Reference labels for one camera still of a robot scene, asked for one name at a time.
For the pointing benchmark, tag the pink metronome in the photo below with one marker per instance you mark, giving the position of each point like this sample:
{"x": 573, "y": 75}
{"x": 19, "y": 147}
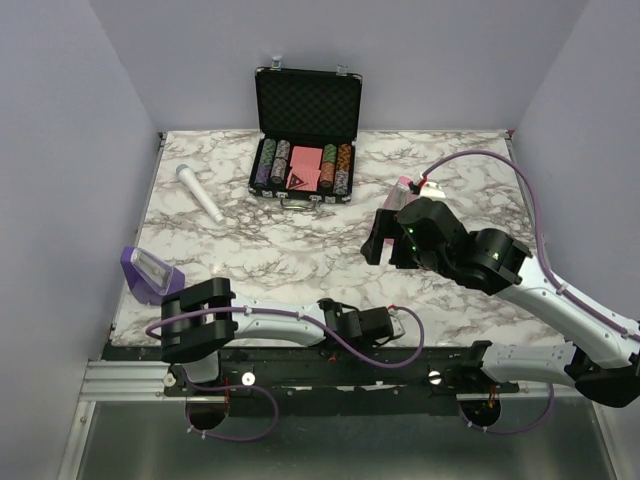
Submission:
{"x": 400, "y": 196}

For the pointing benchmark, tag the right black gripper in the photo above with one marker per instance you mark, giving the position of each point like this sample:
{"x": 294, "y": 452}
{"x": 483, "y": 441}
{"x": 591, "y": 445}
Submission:
{"x": 386, "y": 225}

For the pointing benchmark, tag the black mounting rail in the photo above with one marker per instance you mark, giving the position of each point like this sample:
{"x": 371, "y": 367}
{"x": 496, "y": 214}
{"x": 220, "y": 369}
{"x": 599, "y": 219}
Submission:
{"x": 313, "y": 382}

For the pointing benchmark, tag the purple metronome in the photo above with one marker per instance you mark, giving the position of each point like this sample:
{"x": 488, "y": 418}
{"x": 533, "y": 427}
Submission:
{"x": 149, "y": 278}

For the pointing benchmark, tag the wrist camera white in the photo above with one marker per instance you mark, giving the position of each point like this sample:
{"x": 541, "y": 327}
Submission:
{"x": 426, "y": 189}
{"x": 397, "y": 328}

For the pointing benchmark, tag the white microphone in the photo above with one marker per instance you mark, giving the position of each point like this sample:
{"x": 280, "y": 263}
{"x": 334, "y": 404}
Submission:
{"x": 188, "y": 178}

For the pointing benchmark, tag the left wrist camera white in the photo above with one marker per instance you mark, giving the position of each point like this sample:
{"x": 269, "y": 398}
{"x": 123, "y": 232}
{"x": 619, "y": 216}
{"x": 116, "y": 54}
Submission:
{"x": 397, "y": 328}

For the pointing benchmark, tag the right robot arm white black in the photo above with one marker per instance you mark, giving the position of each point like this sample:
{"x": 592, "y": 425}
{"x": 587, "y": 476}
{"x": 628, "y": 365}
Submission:
{"x": 600, "y": 354}

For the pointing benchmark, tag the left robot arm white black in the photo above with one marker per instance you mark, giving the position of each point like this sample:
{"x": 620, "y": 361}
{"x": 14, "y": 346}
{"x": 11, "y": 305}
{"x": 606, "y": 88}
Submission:
{"x": 211, "y": 316}

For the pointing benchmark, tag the black poker chip case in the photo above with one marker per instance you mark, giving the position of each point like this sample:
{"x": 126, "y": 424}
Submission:
{"x": 312, "y": 109}

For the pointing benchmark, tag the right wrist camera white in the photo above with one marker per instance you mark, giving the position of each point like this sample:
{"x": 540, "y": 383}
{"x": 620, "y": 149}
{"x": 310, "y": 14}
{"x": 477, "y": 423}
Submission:
{"x": 426, "y": 189}

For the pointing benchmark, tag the red playing card deck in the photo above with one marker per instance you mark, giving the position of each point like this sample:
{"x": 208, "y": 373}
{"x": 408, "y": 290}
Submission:
{"x": 304, "y": 172}

